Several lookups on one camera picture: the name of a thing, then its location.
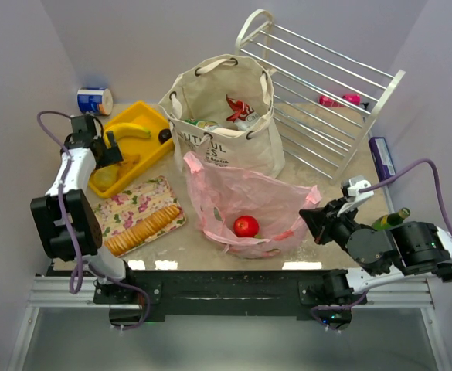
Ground yellow toy lemon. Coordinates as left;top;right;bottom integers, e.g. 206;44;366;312
92;165;118;192

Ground yellow plastic tray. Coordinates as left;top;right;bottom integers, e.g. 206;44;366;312
89;101;174;199

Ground yellow toy banana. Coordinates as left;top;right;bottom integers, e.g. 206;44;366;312
104;122;152;145

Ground red toy apple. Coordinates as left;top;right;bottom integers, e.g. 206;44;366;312
233;215;260;238

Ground pink plastic bag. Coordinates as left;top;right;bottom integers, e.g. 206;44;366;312
183;151;321;259

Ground green chips bag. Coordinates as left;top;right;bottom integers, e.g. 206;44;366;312
185;119;221;131

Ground beige canvas tote bag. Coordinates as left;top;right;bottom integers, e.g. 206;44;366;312
158;54;285;178

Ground red white snack packet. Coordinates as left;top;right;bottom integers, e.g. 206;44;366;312
226;95;260;131

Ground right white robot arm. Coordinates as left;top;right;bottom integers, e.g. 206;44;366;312
299;198;452;305

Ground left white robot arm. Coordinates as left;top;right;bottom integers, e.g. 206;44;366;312
30;110;131;294

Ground brown toy nuggets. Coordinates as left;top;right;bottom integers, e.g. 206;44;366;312
117;154;140;179

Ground green glass bottle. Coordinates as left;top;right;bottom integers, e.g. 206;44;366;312
372;207;411;230

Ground blue white tissue roll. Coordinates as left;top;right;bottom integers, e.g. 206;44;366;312
76;88;114;116

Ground dark toy plum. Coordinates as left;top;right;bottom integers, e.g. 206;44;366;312
158;128;172;145

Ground floral rectangular plate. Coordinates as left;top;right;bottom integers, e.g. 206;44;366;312
93;176;187;257

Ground row of round crackers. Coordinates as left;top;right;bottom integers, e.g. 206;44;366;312
104;204;181;256

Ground purple box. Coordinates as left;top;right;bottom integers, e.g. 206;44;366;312
369;137;396;182

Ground white metal rack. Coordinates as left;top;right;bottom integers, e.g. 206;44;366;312
235;9;406;182

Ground pink packet behind rack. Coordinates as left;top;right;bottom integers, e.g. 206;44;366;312
318;95;343;107

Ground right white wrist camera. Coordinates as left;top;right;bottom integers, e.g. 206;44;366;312
337;175;374;216

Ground black base frame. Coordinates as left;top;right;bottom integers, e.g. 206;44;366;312
46;268;368;329

